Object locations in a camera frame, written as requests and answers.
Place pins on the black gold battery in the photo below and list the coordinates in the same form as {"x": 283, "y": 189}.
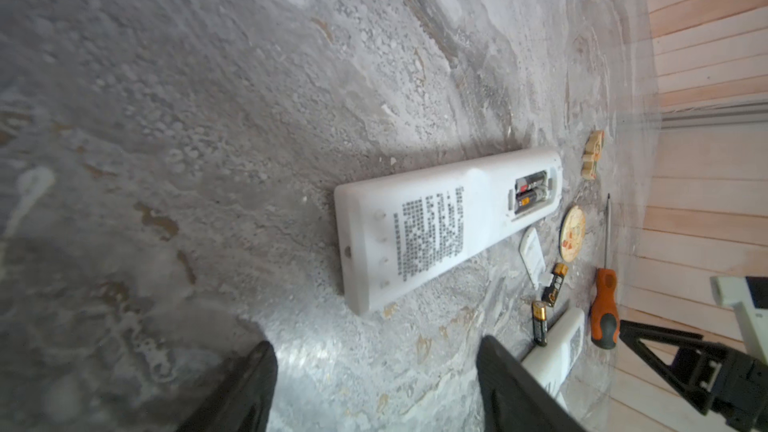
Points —
{"x": 552, "y": 290}
{"x": 524, "y": 201}
{"x": 531, "y": 182}
{"x": 539, "y": 323}

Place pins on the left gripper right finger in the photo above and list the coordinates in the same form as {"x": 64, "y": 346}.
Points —
{"x": 512, "y": 399}

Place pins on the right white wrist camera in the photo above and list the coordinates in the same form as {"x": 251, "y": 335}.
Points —
{"x": 747, "y": 297}

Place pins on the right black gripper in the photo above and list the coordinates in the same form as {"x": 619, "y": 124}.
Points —
{"x": 709, "y": 376}

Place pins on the round wooden coaster sticker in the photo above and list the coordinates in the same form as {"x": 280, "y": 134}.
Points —
{"x": 572, "y": 234}

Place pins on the horizontal aluminium wall rail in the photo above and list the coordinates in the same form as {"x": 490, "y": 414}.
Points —
{"x": 749, "y": 112}

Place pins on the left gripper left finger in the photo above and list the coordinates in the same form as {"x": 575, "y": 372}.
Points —
{"x": 243, "y": 401}

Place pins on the white remote control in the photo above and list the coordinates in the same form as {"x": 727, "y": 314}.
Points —
{"x": 550, "y": 365}
{"x": 398, "y": 232}

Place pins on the orange handled screwdriver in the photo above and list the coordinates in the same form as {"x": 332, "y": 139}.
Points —
{"x": 604, "y": 317}

